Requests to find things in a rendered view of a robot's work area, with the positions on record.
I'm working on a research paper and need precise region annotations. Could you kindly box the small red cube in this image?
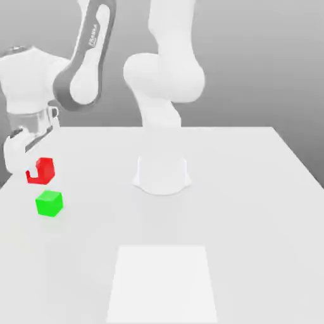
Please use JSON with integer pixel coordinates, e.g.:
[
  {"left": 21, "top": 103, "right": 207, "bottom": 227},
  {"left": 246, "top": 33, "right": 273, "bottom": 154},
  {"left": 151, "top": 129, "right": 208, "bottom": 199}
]
[{"left": 25, "top": 157, "right": 56, "bottom": 185}]

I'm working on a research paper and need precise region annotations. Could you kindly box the small green cube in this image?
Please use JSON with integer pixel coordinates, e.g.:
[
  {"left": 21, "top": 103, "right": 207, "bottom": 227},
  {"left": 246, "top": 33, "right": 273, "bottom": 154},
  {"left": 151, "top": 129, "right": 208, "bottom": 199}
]
[{"left": 35, "top": 190, "right": 64, "bottom": 218}]

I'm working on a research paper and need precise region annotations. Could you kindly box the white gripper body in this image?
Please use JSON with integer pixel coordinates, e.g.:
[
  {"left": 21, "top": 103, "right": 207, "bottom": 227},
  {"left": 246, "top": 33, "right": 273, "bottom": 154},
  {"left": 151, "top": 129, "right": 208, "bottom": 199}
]
[{"left": 3, "top": 125, "right": 56, "bottom": 176}]

